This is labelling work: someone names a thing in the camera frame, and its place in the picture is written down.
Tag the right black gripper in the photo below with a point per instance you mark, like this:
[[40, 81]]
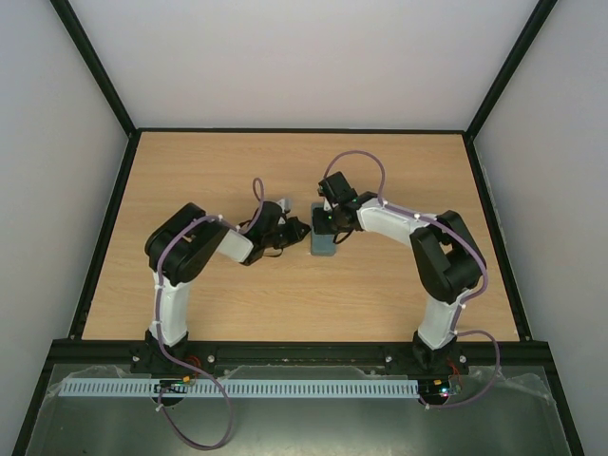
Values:
[[324, 221]]

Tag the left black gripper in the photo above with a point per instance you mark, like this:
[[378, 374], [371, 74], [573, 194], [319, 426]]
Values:
[[295, 225]]

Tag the blue-grey glasses case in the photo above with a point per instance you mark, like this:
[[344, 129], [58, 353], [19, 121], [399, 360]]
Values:
[[322, 245]]

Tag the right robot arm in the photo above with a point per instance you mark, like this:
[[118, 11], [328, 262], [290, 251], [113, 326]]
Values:
[[449, 263]]

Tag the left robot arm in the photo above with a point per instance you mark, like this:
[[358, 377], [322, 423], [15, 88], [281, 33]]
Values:
[[180, 249]]

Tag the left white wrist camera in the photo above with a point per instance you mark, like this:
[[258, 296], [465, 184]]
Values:
[[286, 204]]

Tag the light blue slotted cable duct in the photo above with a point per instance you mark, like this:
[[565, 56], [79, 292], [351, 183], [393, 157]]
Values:
[[241, 388]]

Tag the black aluminium frame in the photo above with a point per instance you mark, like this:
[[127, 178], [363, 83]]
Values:
[[522, 352]]

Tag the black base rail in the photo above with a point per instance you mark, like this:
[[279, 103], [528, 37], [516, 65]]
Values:
[[219, 357]]

